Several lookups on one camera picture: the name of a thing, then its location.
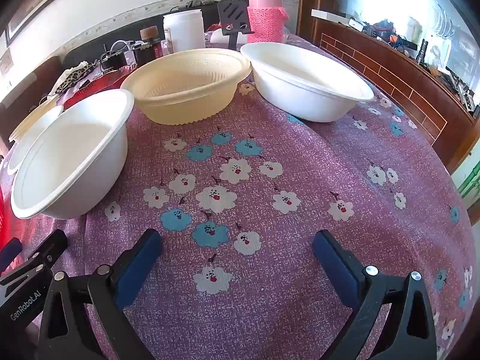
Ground flat white box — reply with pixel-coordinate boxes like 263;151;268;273
310;8;357;23

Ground dark jar with cork lid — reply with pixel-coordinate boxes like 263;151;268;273
140;25;163;64

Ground framed wall picture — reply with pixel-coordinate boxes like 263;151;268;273
4;0;106;47

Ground black leather sofa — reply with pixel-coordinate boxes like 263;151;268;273
62;15;226;68

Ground white disposable bowl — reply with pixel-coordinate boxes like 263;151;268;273
240;42;376;122
7;105;65;176
10;89;135;220

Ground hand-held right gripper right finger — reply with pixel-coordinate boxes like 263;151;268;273
312;229;437;360

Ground black phone stand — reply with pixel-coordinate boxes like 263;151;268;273
217;0;250;51

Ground wooden cabinet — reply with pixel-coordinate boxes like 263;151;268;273
296;0;480;173

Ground black electronic device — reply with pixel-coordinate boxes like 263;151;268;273
99;50;136;72

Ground white plastic jar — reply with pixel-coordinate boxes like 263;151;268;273
162;8;206;54

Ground window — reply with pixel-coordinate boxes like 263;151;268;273
335;0;480;94

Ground pink thermos with knitted sleeve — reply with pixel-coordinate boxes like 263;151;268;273
247;0;289;44

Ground brown fabric armchair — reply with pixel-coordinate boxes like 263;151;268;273
0;56;62;151

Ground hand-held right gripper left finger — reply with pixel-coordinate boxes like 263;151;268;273
35;229;164;360

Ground cream plastic bowl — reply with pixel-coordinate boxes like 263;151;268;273
120;48;252;126

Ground purple floral tablecloth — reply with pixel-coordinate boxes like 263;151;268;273
0;32;477;360

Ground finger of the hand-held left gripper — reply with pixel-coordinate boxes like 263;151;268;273
22;229;69;271
0;238;22;271

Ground leopard print cloth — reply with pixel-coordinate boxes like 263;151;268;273
50;62;100;94

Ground cream plastic plate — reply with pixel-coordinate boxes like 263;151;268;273
8;95;62;143

